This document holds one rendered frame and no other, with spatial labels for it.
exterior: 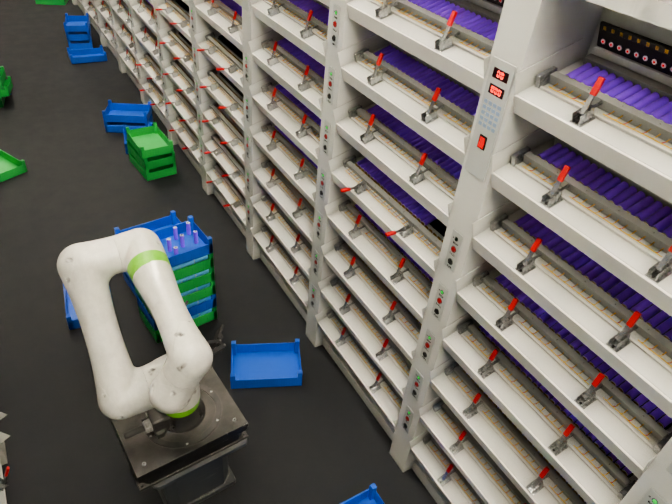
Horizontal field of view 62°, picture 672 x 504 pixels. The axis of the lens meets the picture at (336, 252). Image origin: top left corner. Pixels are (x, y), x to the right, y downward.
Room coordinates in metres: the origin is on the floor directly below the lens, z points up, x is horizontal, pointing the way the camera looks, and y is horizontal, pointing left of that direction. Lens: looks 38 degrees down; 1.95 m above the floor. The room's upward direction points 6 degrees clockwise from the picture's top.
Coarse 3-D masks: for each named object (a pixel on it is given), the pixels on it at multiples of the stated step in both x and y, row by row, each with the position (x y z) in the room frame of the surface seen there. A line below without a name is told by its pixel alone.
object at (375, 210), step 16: (336, 160) 1.76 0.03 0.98; (352, 160) 1.78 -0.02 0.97; (336, 176) 1.73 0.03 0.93; (352, 176) 1.72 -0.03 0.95; (352, 192) 1.63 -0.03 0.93; (368, 192) 1.63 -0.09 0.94; (368, 208) 1.55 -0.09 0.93; (384, 208) 1.54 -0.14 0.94; (384, 224) 1.47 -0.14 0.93; (400, 224) 1.46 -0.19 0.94; (400, 240) 1.40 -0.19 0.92; (416, 240) 1.38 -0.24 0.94; (416, 256) 1.33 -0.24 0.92; (432, 256) 1.31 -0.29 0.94; (432, 272) 1.27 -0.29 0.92
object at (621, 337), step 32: (480, 224) 1.18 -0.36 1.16; (512, 224) 1.18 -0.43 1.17; (512, 256) 1.10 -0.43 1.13; (544, 256) 1.07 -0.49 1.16; (576, 256) 1.06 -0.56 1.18; (544, 288) 1.00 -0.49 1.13; (576, 288) 0.99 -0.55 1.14; (608, 288) 0.97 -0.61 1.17; (576, 320) 0.90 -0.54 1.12; (608, 320) 0.89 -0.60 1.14; (640, 320) 0.87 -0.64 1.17; (608, 352) 0.82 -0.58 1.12; (640, 352) 0.82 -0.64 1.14; (640, 384) 0.76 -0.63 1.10
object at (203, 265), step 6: (210, 258) 1.87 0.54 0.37; (192, 264) 1.81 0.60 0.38; (198, 264) 1.83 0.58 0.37; (204, 264) 1.85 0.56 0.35; (210, 264) 1.86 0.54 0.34; (180, 270) 1.78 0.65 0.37; (186, 270) 1.79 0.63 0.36; (192, 270) 1.81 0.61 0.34; (198, 270) 1.83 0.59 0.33; (180, 276) 1.77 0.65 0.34; (186, 276) 1.79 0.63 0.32
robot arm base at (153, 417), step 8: (200, 400) 1.12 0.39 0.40; (200, 408) 1.09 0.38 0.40; (152, 416) 1.03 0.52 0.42; (160, 416) 1.03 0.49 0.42; (168, 416) 1.03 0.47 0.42; (192, 416) 1.05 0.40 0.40; (200, 416) 1.07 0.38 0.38; (144, 424) 1.00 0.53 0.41; (152, 424) 1.00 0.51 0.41; (160, 424) 1.01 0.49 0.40; (168, 424) 1.02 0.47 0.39; (176, 424) 1.02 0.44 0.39; (184, 424) 1.03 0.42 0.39; (192, 424) 1.04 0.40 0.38; (128, 432) 0.97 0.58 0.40; (136, 432) 0.98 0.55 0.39; (160, 432) 1.00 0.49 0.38; (176, 432) 1.01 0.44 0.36; (184, 432) 1.02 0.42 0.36
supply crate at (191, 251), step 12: (192, 216) 2.02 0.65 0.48; (168, 228) 1.95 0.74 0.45; (180, 228) 1.99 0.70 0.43; (192, 228) 2.01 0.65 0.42; (192, 240) 1.94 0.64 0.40; (204, 240) 1.93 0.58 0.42; (168, 252) 1.84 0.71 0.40; (180, 252) 1.85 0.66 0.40; (192, 252) 1.81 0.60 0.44; (204, 252) 1.85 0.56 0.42
